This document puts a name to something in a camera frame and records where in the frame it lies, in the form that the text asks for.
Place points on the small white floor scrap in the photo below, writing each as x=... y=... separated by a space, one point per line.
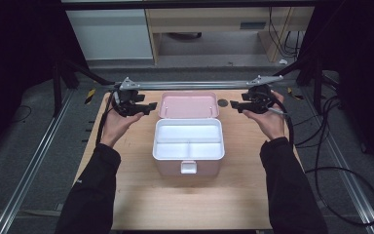
x=283 y=61

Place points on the pink storage box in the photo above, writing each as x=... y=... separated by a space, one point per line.
x=188 y=105

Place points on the light wooden desk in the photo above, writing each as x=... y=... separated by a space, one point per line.
x=207 y=19

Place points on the white insert tray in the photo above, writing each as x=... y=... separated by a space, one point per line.
x=188 y=133

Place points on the black metal stand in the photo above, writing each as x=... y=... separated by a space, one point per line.
x=318 y=84
x=56 y=91

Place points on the person's left hand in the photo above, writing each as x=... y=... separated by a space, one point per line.
x=117 y=126

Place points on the white cabinet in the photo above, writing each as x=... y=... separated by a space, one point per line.
x=110 y=34

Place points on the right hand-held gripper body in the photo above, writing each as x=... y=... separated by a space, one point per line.
x=261 y=99

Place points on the long metal floor rail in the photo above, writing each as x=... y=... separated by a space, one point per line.
x=29 y=169
x=344 y=169

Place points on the yellow black tape strip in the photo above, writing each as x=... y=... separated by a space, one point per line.
x=294 y=94
x=90 y=96

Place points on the metal crossbar rail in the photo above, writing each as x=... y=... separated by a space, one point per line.
x=191 y=85

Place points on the round black table grommet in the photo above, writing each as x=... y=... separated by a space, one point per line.
x=222 y=103

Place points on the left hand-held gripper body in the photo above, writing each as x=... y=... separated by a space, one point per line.
x=126 y=102

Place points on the person's right hand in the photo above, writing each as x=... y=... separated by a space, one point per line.
x=272 y=125

